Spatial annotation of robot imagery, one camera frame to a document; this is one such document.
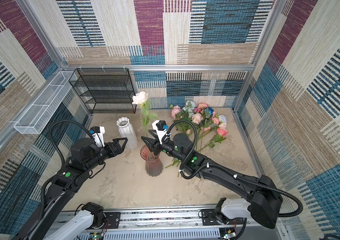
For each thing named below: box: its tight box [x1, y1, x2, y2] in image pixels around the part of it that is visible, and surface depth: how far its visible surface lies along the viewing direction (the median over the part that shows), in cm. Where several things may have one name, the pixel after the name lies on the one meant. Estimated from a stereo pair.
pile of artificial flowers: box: [170, 100, 228, 154], surface depth 107 cm
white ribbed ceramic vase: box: [116, 117, 138, 150], surface depth 86 cm
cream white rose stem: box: [132, 91, 159, 138], surface depth 73 cm
